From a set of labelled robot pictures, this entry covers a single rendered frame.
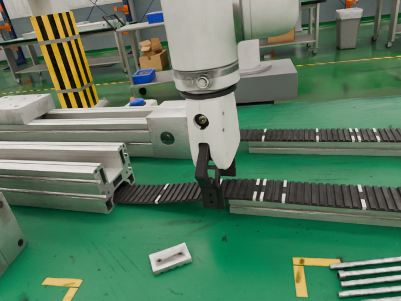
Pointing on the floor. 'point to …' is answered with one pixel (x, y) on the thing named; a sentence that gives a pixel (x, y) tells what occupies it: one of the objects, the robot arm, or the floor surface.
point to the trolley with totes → (157, 17)
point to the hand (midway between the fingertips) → (220, 184)
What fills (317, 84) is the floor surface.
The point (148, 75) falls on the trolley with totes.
